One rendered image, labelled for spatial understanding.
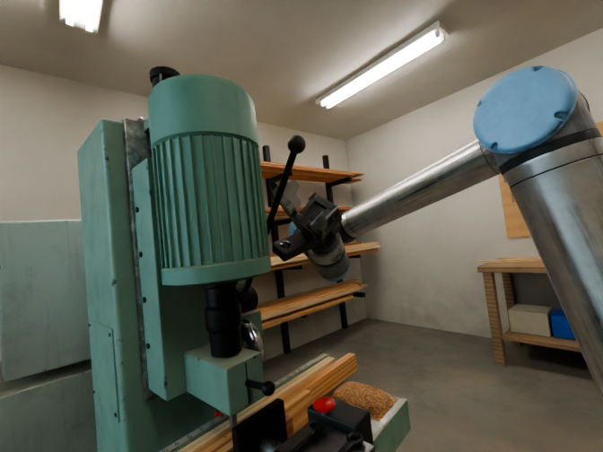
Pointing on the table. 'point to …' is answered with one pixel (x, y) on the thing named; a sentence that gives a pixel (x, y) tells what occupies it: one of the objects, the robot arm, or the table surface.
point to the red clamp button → (324, 404)
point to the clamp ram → (261, 430)
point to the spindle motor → (207, 182)
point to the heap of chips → (365, 398)
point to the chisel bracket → (223, 378)
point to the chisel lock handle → (262, 386)
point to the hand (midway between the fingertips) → (290, 195)
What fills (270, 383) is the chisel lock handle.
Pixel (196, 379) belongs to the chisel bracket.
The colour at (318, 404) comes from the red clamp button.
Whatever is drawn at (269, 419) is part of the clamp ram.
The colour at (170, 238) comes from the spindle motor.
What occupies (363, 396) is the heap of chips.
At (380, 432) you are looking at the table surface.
